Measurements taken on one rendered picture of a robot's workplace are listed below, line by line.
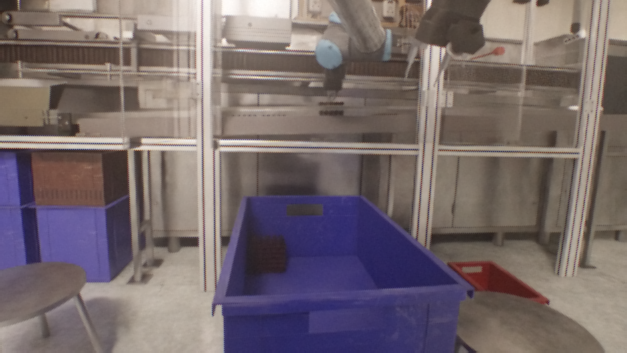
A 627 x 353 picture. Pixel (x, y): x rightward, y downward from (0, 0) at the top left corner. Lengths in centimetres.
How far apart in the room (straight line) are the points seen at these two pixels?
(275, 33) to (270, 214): 75
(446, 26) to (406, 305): 41
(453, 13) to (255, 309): 48
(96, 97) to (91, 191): 67
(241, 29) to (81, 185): 87
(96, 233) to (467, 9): 142
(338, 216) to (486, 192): 103
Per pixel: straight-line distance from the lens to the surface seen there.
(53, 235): 161
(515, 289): 145
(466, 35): 44
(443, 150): 137
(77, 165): 149
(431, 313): 59
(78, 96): 204
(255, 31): 142
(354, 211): 109
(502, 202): 199
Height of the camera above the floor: 69
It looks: 7 degrees down
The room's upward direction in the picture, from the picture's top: 2 degrees clockwise
